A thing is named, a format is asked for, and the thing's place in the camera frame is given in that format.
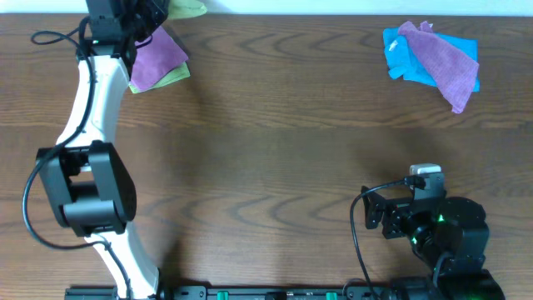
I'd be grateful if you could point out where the green microfiber cloth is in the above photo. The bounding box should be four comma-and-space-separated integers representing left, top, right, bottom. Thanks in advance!
167, 0, 207, 20

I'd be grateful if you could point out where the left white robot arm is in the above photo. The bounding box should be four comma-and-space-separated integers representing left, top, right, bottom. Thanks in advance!
22, 0, 174, 299

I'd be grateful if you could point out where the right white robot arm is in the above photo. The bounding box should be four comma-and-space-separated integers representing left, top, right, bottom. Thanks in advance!
361, 186, 505, 300

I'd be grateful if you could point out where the folded green cloth under purple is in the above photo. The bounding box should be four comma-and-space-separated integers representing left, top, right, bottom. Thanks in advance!
129, 62, 191, 93

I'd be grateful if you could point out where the purple cloth on blue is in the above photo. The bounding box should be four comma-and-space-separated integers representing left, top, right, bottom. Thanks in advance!
398, 21, 480, 114

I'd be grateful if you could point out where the right black camera cable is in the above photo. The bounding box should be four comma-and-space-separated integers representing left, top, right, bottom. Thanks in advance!
348, 177, 417, 300

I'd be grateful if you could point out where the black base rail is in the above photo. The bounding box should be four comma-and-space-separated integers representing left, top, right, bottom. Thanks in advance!
64, 277, 507, 300

